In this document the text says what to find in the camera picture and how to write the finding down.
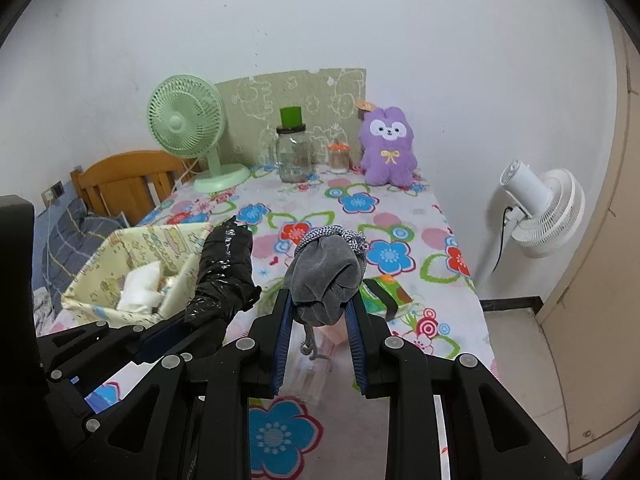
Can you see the yellow fabric storage box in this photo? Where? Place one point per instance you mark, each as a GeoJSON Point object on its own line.
{"type": "Point", "coordinates": [150, 245]}

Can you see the small jar with orange lid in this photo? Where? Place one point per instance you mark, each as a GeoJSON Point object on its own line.
{"type": "Point", "coordinates": [338, 160]}

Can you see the white cloth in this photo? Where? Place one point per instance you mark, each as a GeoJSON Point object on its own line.
{"type": "Point", "coordinates": [140, 285]}

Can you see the green desk fan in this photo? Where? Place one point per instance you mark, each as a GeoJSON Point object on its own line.
{"type": "Point", "coordinates": [175, 120]}

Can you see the beige door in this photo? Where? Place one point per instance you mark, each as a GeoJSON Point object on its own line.
{"type": "Point", "coordinates": [600, 260]}

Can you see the white standing fan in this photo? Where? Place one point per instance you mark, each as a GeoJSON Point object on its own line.
{"type": "Point", "coordinates": [555, 210]}

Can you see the pink soft item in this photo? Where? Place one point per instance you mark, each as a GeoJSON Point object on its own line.
{"type": "Point", "coordinates": [335, 334]}

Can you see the purple plush bunny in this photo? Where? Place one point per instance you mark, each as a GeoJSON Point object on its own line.
{"type": "Point", "coordinates": [387, 155]}

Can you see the clear plastic packet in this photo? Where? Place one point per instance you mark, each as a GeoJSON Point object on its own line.
{"type": "Point", "coordinates": [312, 375]}

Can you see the wall socket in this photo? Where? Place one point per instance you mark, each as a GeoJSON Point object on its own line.
{"type": "Point", "coordinates": [54, 192]}

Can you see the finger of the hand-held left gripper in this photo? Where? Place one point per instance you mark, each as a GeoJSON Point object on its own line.
{"type": "Point", "coordinates": [165, 337]}
{"type": "Point", "coordinates": [75, 405]}

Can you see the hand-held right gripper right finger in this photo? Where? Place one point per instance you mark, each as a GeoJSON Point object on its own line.
{"type": "Point", "coordinates": [357, 350]}

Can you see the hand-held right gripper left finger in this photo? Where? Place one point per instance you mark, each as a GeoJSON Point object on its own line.
{"type": "Point", "coordinates": [280, 345]}

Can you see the green patterned board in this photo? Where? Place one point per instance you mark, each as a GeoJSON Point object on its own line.
{"type": "Point", "coordinates": [310, 90]}

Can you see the glass jar with green lid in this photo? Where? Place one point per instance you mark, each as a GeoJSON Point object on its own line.
{"type": "Point", "coordinates": [295, 160]}

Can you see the grey plaid pillow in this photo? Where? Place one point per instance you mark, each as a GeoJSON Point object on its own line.
{"type": "Point", "coordinates": [65, 245]}

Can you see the black plastic bundle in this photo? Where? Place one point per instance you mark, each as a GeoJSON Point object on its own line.
{"type": "Point", "coordinates": [225, 270]}

